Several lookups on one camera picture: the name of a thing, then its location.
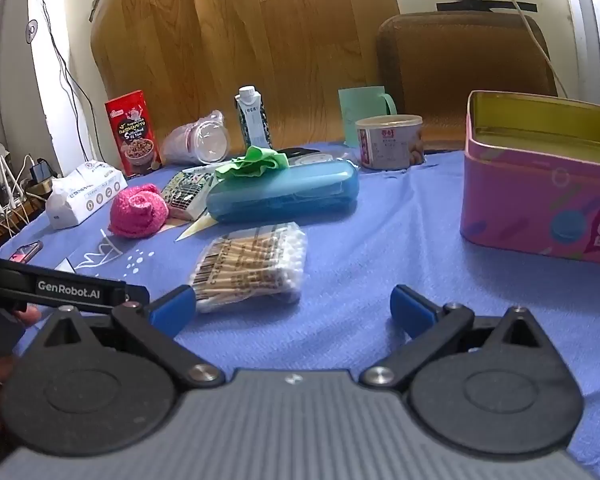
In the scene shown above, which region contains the blue plastic case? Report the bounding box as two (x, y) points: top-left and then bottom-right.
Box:
(206, 159), (360, 224)

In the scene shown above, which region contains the wooden board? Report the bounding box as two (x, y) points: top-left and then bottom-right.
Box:
(90, 0), (401, 156)

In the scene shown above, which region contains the pink knitted item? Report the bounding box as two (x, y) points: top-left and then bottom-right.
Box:
(108, 184), (170, 238)

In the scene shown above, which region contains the can with plastic lid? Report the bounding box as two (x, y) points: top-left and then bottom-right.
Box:
(355, 115), (426, 171)

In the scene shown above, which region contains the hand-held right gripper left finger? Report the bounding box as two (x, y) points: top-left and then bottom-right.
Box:
(40, 284), (227, 390)

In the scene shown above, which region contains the white tissue pack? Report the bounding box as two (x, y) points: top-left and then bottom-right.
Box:
(46, 161), (128, 231)

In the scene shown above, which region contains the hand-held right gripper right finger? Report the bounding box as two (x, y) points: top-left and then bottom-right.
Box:
(360, 284), (543, 390)

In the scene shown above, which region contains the blue printed tablecloth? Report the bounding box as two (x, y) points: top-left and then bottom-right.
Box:
(0, 140), (600, 480)

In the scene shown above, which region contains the green cloth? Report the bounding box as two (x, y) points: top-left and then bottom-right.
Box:
(215, 146), (291, 179)

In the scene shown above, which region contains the smartphone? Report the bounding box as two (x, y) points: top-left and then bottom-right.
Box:
(9, 240), (44, 262)

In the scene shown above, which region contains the pale yellow paper piece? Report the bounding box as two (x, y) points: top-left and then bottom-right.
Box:
(175, 212), (216, 243)

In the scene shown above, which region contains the red snack box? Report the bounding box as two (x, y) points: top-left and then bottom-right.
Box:
(105, 90), (162, 177)

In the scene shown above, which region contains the wrapped plastic cup stack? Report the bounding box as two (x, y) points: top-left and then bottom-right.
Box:
(160, 110), (230, 165)

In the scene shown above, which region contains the cotton swab pack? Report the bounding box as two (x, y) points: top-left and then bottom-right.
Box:
(187, 222), (308, 313)

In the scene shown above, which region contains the white drink carton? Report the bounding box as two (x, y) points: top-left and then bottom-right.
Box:
(235, 85), (272, 153)

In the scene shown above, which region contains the pink tin box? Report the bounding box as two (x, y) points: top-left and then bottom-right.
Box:
(460, 90), (600, 267)

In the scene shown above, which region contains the green plastic cup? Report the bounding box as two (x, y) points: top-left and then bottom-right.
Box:
(338, 85), (398, 148)

